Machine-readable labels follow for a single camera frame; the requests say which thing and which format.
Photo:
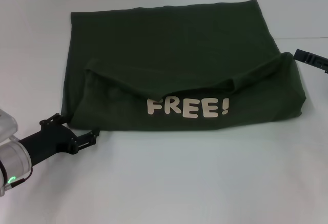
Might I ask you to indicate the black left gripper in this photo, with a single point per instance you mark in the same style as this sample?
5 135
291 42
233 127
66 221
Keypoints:
51 139

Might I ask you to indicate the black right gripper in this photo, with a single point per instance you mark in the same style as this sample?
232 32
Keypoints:
324 65

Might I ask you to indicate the dark green shirt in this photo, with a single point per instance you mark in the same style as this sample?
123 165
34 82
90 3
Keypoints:
179 55

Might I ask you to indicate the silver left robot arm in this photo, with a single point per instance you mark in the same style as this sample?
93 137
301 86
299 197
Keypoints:
12 160

